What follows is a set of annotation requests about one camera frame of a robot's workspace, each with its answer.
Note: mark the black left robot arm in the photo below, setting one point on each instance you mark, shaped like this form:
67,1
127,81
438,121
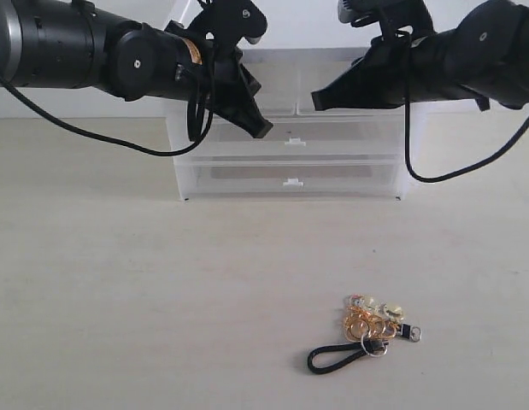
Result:
75,45

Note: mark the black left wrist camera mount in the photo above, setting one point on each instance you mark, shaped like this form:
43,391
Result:
220,25

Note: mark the gold keychain with black strap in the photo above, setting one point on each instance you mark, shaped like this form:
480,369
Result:
368,325

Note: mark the white translucent drawer cabinet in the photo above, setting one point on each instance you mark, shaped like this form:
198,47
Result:
302,54

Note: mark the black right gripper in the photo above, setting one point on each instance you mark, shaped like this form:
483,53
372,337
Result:
375,81

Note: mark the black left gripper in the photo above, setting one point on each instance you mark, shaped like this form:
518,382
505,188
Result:
227,88

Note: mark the small drawer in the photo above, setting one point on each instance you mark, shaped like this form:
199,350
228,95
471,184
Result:
278,93
317,77

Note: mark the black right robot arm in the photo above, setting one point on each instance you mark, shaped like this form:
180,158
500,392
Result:
485,58

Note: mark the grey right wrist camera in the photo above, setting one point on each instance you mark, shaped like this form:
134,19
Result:
391,15

